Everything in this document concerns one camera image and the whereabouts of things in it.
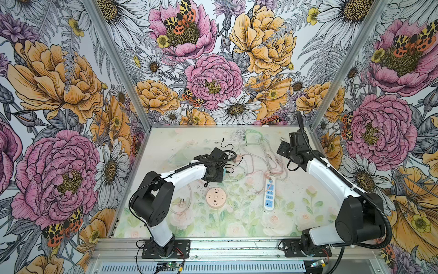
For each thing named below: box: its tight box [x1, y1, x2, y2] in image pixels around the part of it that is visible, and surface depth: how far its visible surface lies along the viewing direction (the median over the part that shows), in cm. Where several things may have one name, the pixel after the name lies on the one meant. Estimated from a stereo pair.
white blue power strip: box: [263, 175, 277, 212], surface depth 89 cm
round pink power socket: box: [205, 187, 227, 209], surface depth 89 cm
